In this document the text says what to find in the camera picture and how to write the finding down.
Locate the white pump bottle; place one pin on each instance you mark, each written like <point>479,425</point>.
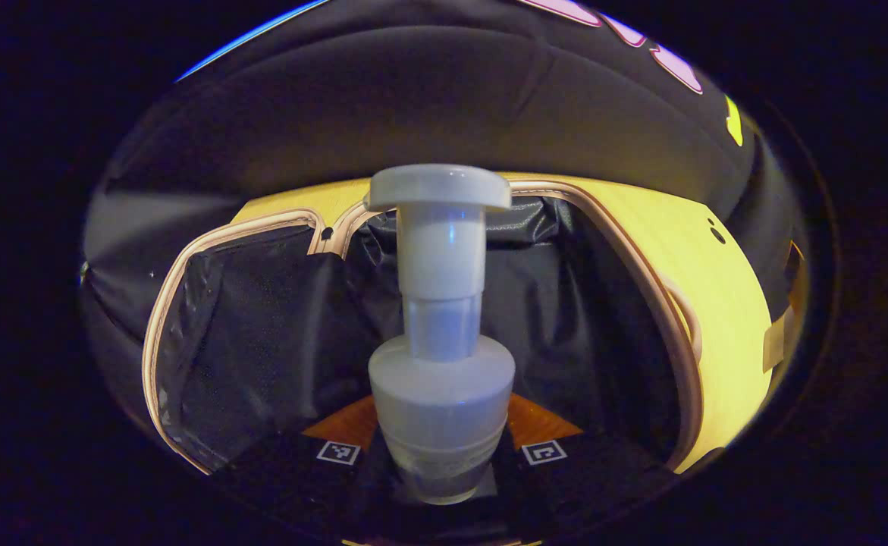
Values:
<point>440,394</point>

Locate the pink suitcase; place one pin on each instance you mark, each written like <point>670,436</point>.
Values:
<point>262,341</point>

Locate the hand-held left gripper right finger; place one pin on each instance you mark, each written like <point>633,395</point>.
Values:
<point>588,478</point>

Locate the black backdrop cloth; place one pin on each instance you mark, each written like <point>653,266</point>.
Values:
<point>413,91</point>

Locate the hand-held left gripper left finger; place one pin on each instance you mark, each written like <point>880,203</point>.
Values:
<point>299,485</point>

